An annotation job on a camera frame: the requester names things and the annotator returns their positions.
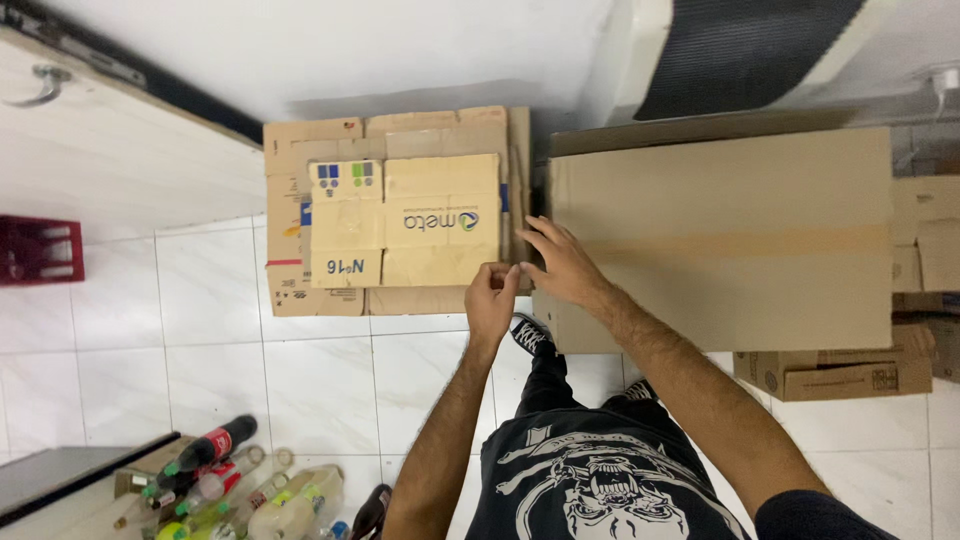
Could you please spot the black printed shirt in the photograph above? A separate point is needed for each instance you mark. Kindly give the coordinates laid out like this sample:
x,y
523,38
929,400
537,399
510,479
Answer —
x,y
600,480

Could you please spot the person's left fingers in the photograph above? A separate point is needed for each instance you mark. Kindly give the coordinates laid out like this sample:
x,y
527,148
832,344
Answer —
x,y
504,276

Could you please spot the person's black sneaker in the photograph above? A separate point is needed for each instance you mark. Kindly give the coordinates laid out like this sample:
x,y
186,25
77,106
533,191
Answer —
x,y
531,334
641,390

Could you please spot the dark grey table top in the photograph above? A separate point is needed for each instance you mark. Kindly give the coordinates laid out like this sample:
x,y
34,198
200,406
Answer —
x,y
52,476

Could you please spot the small brown carton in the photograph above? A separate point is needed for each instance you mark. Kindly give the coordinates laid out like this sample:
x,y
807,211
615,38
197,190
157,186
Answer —
x,y
139,476

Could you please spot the person's right hand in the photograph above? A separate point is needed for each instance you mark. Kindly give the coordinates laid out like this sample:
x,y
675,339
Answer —
x,y
570,270

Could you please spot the low brown carton with print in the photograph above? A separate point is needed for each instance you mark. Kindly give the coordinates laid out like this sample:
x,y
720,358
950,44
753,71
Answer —
x,y
840,375

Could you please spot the white door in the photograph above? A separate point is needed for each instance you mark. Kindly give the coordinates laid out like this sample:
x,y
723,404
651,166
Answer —
x,y
135,165

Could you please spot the group of plastic drink bottles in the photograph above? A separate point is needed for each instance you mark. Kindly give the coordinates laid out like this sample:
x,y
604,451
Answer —
x,y
225,480

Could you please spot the person's right black sneaker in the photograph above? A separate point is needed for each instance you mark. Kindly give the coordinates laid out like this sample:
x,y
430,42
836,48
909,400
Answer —
x,y
641,390

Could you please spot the brown carton with flaps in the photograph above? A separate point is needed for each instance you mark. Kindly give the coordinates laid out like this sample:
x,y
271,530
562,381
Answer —
x,y
926,225

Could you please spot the person's left black sneaker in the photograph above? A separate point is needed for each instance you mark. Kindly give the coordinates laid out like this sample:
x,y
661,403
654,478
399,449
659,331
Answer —
x,y
531,334

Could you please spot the white wall plug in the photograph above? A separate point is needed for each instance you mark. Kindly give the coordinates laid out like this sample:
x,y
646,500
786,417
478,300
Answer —
x,y
945,82

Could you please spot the black trousers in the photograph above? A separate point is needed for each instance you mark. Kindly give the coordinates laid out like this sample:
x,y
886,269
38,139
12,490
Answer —
x,y
547,382

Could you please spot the black ribbed mat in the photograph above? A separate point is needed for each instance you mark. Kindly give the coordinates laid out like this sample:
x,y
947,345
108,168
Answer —
x,y
742,52

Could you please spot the flattened cardboard with blue print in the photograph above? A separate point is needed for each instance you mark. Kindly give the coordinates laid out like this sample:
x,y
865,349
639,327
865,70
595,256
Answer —
x,y
420,217

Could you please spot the large plain cardboard box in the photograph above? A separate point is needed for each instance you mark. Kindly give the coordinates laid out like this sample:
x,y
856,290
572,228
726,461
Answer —
x,y
720,232

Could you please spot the red plastic crate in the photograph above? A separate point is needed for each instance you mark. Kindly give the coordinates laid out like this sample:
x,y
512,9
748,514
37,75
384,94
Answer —
x,y
37,251

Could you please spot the brown glass bottle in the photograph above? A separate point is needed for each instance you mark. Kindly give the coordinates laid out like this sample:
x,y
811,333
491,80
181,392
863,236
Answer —
x,y
371,514

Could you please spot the person's left hand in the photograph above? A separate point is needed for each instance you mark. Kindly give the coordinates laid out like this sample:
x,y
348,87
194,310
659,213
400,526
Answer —
x,y
489,307

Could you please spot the person's right fingers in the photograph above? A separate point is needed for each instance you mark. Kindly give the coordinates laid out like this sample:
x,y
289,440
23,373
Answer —
x,y
537,236

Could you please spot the pile of flattened brown cartons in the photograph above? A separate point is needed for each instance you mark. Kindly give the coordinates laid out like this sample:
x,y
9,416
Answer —
x,y
330,139

